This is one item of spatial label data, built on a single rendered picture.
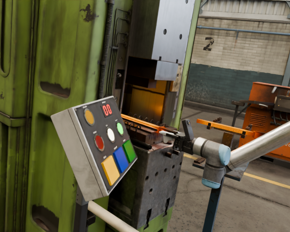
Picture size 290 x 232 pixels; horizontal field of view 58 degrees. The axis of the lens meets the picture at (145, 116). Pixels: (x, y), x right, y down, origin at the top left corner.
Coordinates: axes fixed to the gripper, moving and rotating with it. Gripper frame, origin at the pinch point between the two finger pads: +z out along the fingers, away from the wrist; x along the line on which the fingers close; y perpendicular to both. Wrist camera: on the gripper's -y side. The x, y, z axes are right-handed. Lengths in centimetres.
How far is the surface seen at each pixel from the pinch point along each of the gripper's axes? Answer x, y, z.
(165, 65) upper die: -4.5, -34.7, 2.9
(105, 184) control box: -67, 1, -25
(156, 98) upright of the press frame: 22.7, -12.1, 24.6
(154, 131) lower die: -4.9, 1.0, 3.0
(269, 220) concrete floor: 151, 100, -42
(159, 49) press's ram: -12.7, -42.1, 2.9
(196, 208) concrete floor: 111, 100, 17
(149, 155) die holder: -15.4, 10.3, -3.0
